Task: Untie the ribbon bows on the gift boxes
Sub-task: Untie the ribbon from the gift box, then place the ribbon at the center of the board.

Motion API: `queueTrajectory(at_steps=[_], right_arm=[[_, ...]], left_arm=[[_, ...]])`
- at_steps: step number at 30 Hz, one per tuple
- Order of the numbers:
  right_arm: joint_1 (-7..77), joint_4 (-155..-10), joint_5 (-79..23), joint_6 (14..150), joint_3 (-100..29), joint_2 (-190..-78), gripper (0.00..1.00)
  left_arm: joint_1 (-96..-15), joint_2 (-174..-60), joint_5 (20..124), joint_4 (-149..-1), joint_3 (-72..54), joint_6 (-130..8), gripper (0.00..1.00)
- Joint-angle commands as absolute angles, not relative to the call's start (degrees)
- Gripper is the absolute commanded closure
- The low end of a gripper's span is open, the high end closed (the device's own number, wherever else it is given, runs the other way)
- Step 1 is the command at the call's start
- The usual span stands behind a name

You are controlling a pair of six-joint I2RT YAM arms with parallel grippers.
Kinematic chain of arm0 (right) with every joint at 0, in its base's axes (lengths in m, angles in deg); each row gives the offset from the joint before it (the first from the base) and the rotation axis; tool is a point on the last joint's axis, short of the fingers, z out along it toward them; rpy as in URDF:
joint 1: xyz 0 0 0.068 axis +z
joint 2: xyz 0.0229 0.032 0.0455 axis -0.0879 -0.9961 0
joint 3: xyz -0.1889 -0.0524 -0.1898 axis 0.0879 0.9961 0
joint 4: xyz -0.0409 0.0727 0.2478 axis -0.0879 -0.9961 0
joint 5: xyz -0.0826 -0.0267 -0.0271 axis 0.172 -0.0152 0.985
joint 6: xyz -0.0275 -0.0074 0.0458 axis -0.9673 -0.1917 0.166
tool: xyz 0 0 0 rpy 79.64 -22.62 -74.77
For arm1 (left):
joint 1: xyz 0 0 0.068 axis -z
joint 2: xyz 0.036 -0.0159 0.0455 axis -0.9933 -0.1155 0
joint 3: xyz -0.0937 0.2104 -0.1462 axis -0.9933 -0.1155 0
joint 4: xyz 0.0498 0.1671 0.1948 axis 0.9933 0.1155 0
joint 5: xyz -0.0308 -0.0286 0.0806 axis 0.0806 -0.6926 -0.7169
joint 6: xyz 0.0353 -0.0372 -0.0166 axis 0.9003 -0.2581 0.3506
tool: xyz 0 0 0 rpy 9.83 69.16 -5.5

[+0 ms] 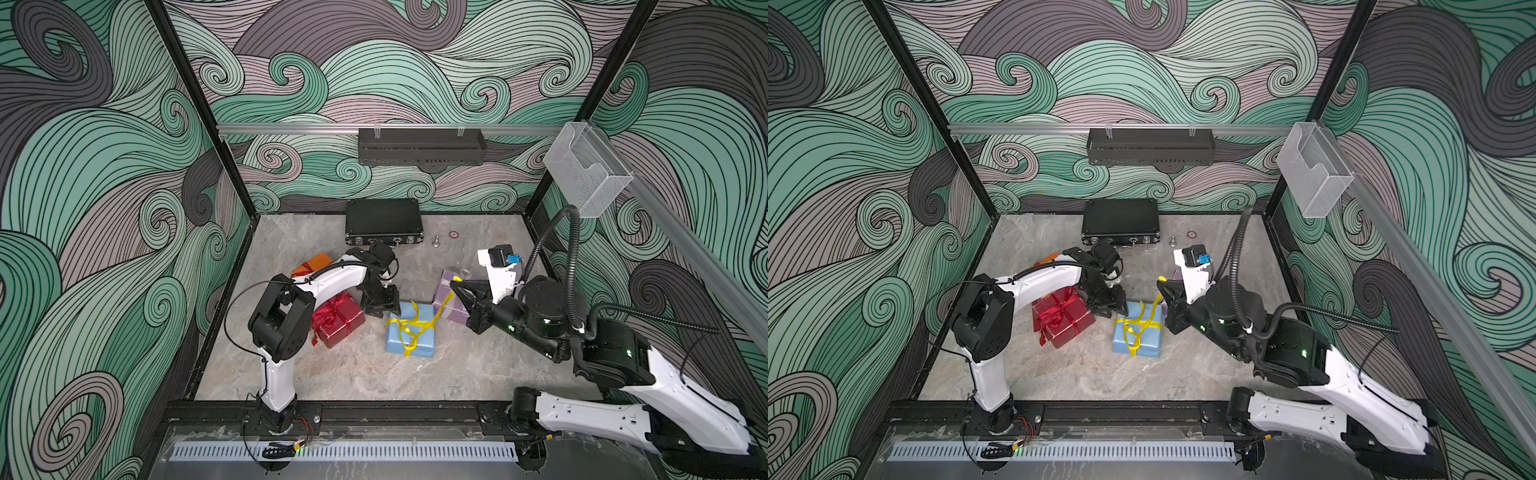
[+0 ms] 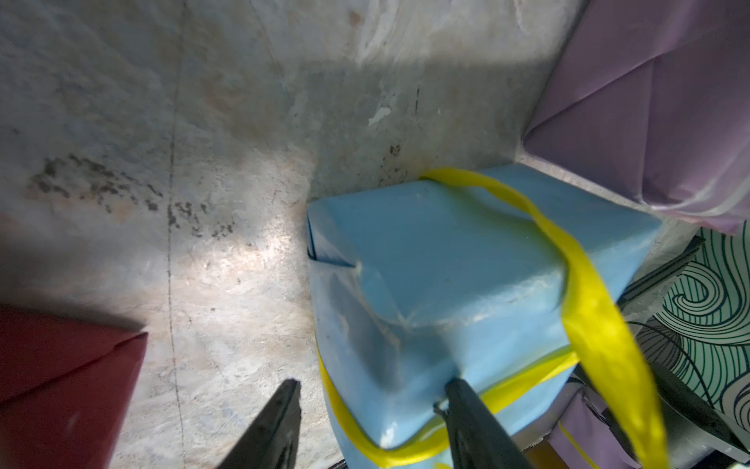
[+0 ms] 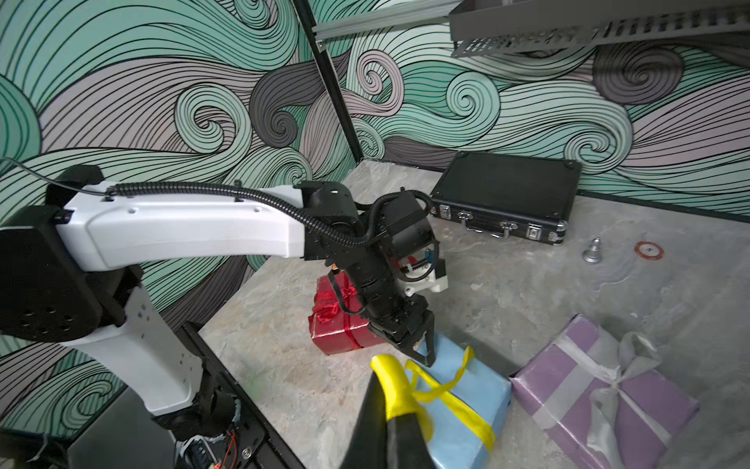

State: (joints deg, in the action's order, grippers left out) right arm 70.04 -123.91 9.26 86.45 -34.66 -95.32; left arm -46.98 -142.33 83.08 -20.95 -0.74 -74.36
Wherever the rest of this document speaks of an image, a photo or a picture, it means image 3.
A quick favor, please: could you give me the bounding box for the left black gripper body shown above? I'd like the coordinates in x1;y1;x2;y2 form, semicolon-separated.
351;257;435;348

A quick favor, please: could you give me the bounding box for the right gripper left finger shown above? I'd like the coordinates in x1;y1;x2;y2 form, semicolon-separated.
341;372;388;469

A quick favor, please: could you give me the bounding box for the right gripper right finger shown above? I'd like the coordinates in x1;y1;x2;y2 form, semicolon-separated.
386;414;438;469

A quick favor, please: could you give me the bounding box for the yellow ribbon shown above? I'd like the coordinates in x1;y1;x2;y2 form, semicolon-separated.
370;347;496;451

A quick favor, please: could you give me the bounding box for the blue gift box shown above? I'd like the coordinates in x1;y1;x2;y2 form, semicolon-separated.
405;334;512;468

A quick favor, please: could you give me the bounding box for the purple gift box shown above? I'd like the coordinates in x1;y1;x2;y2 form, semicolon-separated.
510;315;700;468

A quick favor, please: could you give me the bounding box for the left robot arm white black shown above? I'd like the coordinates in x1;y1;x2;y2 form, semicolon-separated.
1;165;441;441

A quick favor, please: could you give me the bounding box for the red gift box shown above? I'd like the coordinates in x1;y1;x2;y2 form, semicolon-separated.
308;276;383;356

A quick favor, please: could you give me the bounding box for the red ribbon on red box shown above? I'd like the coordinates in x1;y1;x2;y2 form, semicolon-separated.
308;277;363;356

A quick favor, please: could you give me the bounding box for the black hard case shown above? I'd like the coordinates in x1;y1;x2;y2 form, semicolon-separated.
431;152;583;245

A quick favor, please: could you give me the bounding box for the small silver bell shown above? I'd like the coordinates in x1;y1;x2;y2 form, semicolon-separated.
582;238;603;264

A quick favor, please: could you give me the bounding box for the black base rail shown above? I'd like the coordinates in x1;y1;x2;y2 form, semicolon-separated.
173;322;304;469

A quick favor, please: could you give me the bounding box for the black wall tray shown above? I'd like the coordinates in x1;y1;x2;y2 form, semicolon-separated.
448;0;749;57

